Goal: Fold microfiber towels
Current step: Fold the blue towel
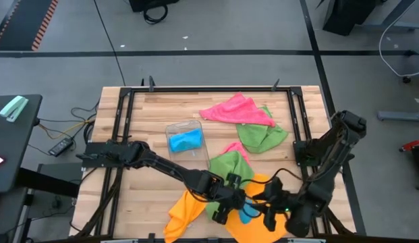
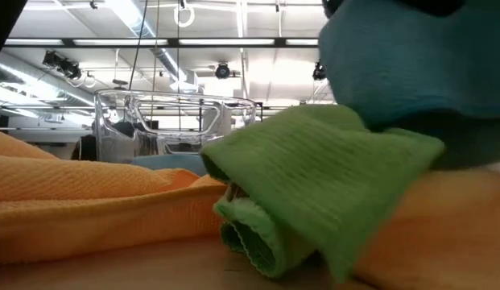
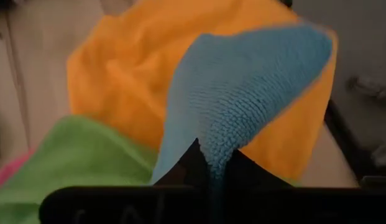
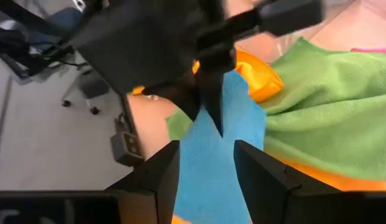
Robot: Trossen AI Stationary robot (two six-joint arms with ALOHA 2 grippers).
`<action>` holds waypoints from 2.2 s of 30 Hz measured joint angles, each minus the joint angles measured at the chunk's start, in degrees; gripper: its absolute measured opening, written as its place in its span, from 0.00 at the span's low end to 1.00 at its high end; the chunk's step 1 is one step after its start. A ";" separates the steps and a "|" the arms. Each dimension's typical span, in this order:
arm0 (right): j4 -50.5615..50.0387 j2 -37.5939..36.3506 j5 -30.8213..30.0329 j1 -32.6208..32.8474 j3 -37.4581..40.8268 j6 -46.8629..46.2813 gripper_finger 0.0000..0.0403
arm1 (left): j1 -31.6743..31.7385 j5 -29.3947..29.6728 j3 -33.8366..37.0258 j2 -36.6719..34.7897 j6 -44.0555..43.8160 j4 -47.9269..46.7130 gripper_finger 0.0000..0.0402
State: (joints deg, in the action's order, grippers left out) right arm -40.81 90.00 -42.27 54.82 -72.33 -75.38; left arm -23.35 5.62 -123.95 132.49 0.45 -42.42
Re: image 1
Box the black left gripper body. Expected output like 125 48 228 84
214 184 248 212

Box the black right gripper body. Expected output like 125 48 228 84
264 177 291 212

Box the blue microfiber towel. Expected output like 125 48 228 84
238 198 264 225
168 128 204 153

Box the green microfiber towel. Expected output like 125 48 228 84
204 151 256 220
235 105 290 155

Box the orange microfiber towel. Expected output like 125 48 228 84
162 190 209 243
224 173 291 243

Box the pink microfiber towel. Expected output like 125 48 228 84
199 92 277 128
221 141 251 166

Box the clear plastic bin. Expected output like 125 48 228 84
164 119 211 169

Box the red and black chair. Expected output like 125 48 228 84
399 138 419 192

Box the grey table foot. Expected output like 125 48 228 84
376 110 419 123

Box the black power adapter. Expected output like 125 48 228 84
48 137 74 158

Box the black furniture base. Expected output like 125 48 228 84
322 0 419 36

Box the black box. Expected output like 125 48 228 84
128 0 180 14

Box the black desk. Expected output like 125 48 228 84
0 94 43 194

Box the mint green stapler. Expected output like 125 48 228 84
0 94 30 123

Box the black mat with striped edge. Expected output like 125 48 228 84
0 0 59 51

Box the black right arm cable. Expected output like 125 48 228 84
241 167 305 186

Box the black cable bundle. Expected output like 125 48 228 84
70 101 99 146

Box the yellow cable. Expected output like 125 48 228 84
38 117 96 140

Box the white cable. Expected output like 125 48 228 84
379 0 419 78

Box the long black floor cable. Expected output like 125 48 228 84
93 0 126 87

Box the coiled black cable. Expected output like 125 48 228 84
143 3 169 25

